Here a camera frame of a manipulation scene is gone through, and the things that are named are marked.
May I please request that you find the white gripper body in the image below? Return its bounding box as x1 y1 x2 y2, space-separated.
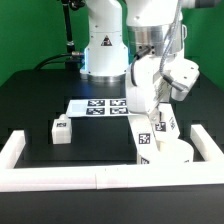
125 56 170 114

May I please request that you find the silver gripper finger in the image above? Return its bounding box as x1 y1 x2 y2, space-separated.
148 107 160 125

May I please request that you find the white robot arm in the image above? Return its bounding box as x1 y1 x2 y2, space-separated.
80 0 222 123

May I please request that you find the paper sheet with markers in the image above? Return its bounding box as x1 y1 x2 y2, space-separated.
66 98 130 118

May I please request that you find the white U-shaped fence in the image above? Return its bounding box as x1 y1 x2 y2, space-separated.
0 130 224 192

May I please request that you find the grey flexible camera cable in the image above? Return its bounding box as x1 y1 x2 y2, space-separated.
159 0 190 93

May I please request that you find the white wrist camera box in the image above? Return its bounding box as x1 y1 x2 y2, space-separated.
167 59 199 101

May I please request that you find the black cable bundle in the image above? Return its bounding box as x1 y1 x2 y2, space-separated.
33 50 85 71

